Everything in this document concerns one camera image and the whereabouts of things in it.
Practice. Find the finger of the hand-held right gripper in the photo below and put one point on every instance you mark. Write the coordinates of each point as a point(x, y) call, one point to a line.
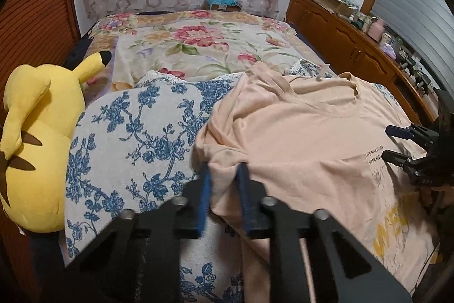
point(399, 158)
point(399, 131)

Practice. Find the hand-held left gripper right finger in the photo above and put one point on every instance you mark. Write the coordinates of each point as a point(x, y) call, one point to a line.
point(244, 200)

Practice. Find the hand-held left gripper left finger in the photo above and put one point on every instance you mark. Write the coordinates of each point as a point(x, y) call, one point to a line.
point(205, 198)

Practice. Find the peach t-shirt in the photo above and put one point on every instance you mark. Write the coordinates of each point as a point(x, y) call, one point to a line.
point(301, 146)

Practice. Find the lavender small container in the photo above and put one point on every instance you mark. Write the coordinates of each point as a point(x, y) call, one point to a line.
point(390, 49)

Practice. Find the blue floral white quilt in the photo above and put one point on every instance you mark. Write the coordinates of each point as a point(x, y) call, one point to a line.
point(142, 132)

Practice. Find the pink cup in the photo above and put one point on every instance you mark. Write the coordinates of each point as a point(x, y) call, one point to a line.
point(376, 28)

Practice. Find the wooden cabinet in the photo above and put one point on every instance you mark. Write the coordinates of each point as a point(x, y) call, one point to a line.
point(340, 33)

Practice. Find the floral bed sheet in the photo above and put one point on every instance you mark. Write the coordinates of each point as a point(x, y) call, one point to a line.
point(198, 44)

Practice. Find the yellow plush toy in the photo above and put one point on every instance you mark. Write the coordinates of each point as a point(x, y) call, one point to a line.
point(39, 161)

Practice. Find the teal item on box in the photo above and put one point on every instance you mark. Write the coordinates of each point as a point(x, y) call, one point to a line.
point(221, 1)

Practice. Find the orange ribbed wardrobe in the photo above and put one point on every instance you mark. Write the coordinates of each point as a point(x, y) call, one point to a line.
point(35, 4)

